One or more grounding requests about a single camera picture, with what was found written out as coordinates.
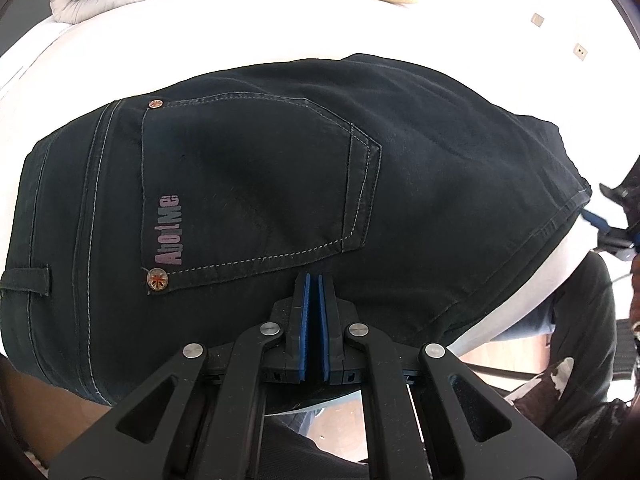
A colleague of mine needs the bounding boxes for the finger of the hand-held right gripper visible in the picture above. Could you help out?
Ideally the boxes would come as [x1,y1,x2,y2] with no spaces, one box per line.
[598,184,632,207]
[581,209,614,235]

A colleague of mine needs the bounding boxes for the white bed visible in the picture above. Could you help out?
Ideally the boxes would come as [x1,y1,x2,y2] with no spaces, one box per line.
[0,0,588,361]

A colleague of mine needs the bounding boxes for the person's dark trouser leg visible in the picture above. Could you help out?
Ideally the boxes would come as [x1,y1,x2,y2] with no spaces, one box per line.
[542,252,623,403]

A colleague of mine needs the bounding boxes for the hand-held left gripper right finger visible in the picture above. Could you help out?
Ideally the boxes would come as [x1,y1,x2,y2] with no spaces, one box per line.
[316,272,574,480]

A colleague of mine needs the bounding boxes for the black denim pants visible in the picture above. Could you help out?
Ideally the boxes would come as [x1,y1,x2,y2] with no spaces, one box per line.
[0,52,594,407]

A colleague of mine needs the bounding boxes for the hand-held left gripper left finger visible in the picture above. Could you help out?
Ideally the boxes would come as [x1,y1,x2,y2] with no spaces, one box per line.
[48,271,313,480]

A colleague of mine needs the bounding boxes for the brown and white shoe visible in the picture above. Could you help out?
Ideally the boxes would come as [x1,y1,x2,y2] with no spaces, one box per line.
[504,356,577,413]

